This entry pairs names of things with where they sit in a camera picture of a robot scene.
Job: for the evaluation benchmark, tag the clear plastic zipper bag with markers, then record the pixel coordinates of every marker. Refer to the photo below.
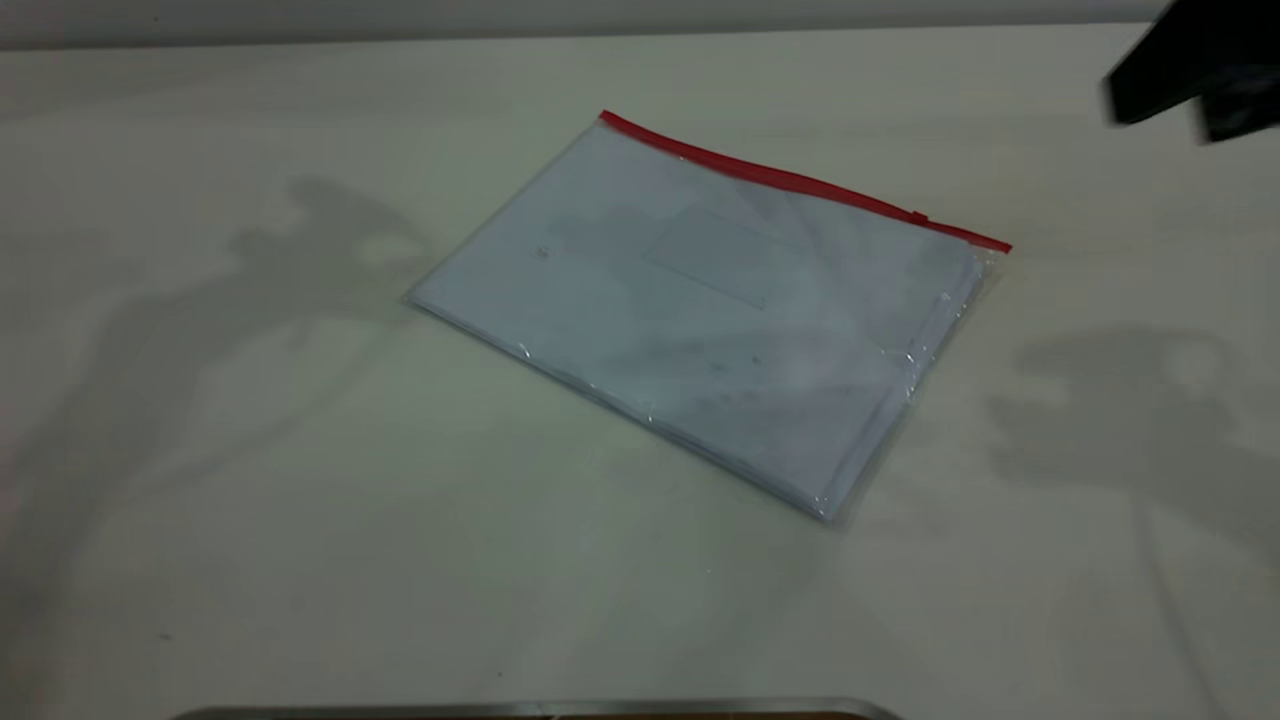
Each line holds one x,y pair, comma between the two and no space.
700,330

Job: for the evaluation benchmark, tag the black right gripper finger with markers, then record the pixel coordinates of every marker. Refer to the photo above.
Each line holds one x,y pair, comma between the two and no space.
1180,60
1245,105

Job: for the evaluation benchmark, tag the grey metal bar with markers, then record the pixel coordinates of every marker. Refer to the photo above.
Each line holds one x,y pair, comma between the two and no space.
600,709

